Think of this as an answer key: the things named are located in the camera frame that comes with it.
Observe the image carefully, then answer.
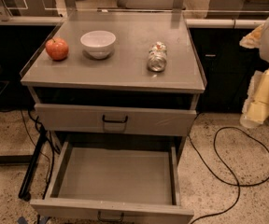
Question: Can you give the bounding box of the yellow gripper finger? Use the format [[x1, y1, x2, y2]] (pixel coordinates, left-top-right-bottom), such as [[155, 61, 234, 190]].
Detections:
[[239, 25, 263, 49], [240, 68, 269, 128]]

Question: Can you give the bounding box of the silver green 7up can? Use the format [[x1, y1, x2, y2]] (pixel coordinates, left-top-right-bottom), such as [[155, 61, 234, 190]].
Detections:
[[147, 41, 167, 72]]

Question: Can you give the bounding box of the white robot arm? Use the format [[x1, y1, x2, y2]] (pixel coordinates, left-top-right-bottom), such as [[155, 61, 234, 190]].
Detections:
[[239, 17, 269, 128]]

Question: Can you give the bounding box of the grey drawer cabinet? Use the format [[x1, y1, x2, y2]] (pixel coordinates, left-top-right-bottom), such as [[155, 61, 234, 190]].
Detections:
[[21, 11, 206, 151]]

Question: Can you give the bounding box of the open grey middle drawer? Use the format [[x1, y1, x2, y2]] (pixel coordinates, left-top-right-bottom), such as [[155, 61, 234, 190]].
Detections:
[[30, 143, 193, 224]]

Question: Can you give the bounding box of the grey top drawer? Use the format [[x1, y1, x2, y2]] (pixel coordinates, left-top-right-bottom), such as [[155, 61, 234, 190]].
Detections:
[[35, 104, 196, 136]]

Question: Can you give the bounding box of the white ceramic bowl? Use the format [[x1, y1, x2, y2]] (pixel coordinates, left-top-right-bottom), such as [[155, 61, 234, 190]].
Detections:
[[80, 30, 116, 59]]

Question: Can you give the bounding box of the red apple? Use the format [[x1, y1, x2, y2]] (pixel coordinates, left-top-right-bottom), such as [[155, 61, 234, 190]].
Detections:
[[45, 37, 69, 61]]

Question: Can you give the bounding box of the black floor cable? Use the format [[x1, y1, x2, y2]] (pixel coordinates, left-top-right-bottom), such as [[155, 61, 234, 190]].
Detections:
[[187, 126, 269, 224]]

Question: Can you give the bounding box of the black cables left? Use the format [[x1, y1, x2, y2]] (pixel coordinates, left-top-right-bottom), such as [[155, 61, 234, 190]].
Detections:
[[19, 109, 61, 224]]

